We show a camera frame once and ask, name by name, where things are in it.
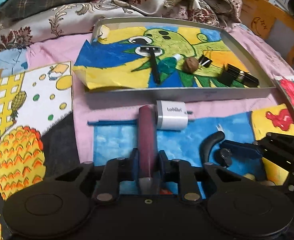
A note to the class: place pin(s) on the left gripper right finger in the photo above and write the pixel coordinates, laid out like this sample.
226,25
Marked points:
184,175

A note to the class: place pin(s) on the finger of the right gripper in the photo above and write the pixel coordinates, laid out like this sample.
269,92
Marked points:
245,150

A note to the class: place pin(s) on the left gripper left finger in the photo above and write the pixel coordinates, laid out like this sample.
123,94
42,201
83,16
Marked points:
109,176

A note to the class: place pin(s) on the purple grey marker pen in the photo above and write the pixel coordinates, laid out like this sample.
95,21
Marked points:
147,148

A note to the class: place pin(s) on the black curved hook clip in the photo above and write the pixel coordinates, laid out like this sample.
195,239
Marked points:
222,156

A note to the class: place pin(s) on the white charger plug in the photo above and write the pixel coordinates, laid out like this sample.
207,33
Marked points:
171,115

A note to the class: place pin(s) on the black binder clip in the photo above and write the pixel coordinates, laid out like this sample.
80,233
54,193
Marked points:
204,61

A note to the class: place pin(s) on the brown walnut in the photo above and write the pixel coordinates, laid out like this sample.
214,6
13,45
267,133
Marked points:
190,65

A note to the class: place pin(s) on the black safety razor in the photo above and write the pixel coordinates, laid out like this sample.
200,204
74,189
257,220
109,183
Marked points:
151,50

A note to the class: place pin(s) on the blue yellow red painting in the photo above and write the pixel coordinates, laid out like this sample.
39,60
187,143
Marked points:
118,138

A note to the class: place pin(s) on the grey metal tray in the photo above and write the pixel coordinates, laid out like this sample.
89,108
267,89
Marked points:
139,96

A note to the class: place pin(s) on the pineapple building painting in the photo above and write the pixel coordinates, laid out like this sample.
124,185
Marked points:
37,138

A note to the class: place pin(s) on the green dinosaur painting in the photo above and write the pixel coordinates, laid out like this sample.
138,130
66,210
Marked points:
113,59

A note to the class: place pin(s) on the pink bed sheet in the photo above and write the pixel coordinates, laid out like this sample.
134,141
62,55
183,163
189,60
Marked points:
67,48

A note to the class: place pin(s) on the floral satin quilt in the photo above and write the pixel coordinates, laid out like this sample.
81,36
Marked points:
112,12

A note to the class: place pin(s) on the light blue towel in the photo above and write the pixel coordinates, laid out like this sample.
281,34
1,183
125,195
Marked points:
12,61

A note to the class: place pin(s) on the wooden bed frame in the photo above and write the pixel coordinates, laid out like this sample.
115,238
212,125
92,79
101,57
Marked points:
269,22

